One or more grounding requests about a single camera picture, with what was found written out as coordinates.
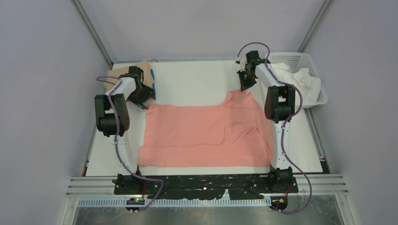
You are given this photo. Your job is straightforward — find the right aluminium corner post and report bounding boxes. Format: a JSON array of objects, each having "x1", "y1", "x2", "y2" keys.
[{"x1": 298, "y1": 0, "x2": 335, "y2": 53}]

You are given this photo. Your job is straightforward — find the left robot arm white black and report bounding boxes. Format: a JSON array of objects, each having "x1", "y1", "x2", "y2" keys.
[{"x1": 94, "y1": 66, "x2": 155, "y2": 195}]

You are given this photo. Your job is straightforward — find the aluminium frame rail front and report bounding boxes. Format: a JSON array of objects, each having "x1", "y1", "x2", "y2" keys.
[{"x1": 66, "y1": 174, "x2": 349, "y2": 197}]

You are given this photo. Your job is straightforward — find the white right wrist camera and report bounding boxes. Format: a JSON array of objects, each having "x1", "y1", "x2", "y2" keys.
[{"x1": 235, "y1": 57, "x2": 247, "y2": 71}]

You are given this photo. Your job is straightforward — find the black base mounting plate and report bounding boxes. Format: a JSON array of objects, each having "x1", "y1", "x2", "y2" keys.
[{"x1": 112, "y1": 174, "x2": 299, "y2": 200}]

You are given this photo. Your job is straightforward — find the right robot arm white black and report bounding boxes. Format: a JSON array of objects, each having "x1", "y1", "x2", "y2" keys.
[{"x1": 236, "y1": 51, "x2": 296, "y2": 192}]

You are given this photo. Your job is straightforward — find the white slotted cable duct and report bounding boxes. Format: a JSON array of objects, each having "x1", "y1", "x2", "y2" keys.
[{"x1": 77, "y1": 197, "x2": 271, "y2": 208}]

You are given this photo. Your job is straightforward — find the white plastic laundry basket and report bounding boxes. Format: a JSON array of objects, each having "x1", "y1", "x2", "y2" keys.
[{"x1": 268, "y1": 52, "x2": 328, "y2": 107}]

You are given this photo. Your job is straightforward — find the salmon pink t shirt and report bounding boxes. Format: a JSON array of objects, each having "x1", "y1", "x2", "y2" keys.
[{"x1": 138, "y1": 90, "x2": 274, "y2": 167}]

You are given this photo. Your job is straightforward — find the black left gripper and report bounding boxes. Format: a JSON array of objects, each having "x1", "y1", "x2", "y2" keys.
[{"x1": 128, "y1": 85, "x2": 155, "y2": 109}]

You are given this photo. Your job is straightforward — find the white t shirt in basket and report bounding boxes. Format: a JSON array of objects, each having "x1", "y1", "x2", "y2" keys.
[{"x1": 271, "y1": 63, "x2": 321, "y2": 108}]

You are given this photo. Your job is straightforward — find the folded blue t shirt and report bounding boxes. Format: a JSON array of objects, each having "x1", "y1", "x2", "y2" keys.
[{"x1": 150, "y1": 69, "x2": 155, "y2": 91}]

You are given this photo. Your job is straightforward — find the left aluminium corner post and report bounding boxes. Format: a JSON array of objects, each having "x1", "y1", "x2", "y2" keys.
[{"x1": 71, "y1": 0, "x2": 117, "y2": 67}]

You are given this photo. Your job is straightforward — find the aluminium corner post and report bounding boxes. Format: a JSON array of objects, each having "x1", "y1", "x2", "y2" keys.
[
  {"x1": 71, "y1": 0, "x2": 117, "y2": 67},
  {"x1": 298, "y1": 0, "x2": 335, "y2": 53}
]

